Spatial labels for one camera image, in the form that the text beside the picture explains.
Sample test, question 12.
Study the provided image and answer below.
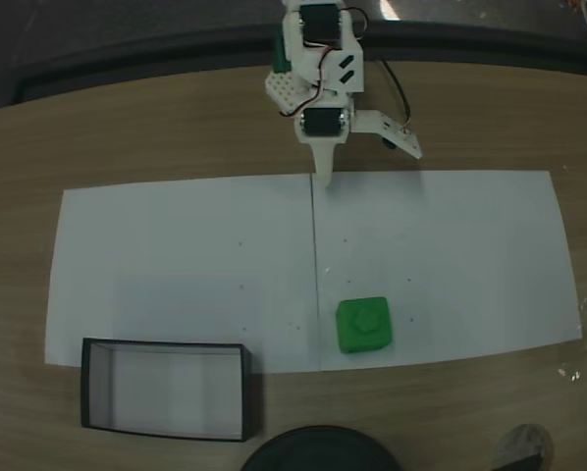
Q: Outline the green cube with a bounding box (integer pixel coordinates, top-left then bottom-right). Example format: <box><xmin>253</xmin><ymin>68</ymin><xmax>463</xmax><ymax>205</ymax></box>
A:
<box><xmin>335</xmin><ymin>295</ymin><xmax>396</xmax><ymax>356</ymax></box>

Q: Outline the black open box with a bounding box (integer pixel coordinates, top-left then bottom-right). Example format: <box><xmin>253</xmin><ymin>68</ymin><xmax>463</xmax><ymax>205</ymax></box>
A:
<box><xmin>80</xmin><ymin>336</ymin><xmax>266</xmax><ymax>443</ymax></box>

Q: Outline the green table clamp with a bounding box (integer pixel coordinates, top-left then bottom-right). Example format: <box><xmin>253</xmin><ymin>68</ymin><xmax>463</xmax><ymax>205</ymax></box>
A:
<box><xmin>271</xmin><ymin>26</ymin><xmax>294</xmax><ymax>75</ymax></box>

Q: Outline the white paper sheet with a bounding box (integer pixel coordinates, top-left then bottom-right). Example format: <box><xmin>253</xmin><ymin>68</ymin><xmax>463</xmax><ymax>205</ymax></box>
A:
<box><xmin>44</xmin><ymin>174</ymin><xmax>321</xmax><ymax>373</ymax></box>
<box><xmin>310</xmin><ymin>169</ymin><xmax>584</xmax><ymax>373</ymax></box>

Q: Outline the black round stand base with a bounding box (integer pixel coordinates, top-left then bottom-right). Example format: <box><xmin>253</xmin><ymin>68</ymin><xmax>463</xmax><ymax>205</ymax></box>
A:
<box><xmin>239</xmin><ymin>424</ymin><xmax>402</xmax><ymax>471</ymax></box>

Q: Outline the white wrist camera mount plate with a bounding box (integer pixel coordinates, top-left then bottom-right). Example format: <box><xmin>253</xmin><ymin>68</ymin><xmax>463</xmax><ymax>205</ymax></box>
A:
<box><xmin>354</xmin><ymin>108</ymin><xmax>424</xmax><ymax>160</ymax></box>

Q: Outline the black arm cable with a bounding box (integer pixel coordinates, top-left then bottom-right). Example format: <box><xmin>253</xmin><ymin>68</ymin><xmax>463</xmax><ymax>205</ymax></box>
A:
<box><xmin>377</xmin><ymin>57</ymin><xmax>415</xmax><ymax>133</ymax></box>

